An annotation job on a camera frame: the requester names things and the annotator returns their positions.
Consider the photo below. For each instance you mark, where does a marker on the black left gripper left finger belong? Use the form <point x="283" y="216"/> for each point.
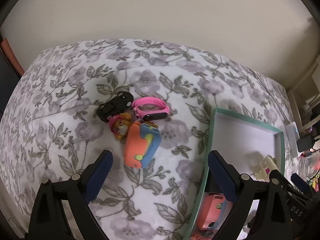
<point x="48" y="218"/>

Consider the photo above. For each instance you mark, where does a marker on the white power bank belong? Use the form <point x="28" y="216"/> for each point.
<point x="293" y="137"/>

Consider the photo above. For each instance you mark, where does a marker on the cream wooden shelf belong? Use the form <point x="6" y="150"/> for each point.
<point x="304" y="99"/>

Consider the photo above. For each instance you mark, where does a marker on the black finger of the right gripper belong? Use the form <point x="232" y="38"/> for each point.
<point x="304" y="209"/>

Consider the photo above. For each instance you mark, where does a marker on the pink smart wristband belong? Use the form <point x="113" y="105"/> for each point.
<point x="150" y="108"/>

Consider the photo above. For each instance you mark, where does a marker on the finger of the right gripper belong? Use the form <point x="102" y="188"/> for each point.
<point x="302" y="185"/>

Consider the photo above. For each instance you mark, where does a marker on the floral grey white blanket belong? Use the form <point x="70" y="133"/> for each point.
<point x="50" y="129"/>

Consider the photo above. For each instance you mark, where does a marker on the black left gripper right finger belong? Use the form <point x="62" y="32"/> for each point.
<point x="272" y="218"/>

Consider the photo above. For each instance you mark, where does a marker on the orange blue toy car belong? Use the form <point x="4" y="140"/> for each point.
<point x="142" y="142"/>

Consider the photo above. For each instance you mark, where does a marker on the teal white cardboard box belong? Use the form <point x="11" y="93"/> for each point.
<point x="242" y="142"/>

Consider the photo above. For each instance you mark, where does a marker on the black charger block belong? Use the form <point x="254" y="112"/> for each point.
<point x="305" y="143"/>

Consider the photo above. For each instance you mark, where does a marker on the small orange blue toy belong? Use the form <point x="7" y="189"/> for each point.
<point x="210" y="210"/>

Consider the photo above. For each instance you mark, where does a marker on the dark cabinet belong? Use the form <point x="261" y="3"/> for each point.
<point x="11" y="72"/>

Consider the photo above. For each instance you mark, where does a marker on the pink brown dog figurine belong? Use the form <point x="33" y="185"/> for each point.
<point x="119" y="124"/>

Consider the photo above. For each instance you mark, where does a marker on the colourful clutter pile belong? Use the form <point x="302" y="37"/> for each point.
<point x="308" y="168"/>

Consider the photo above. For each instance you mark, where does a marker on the cream plastic toy chair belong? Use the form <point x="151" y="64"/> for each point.
<point x="261" y="170"/>

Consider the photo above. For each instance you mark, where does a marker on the black toy car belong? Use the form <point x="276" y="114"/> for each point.
<point x="121" y="102"/>

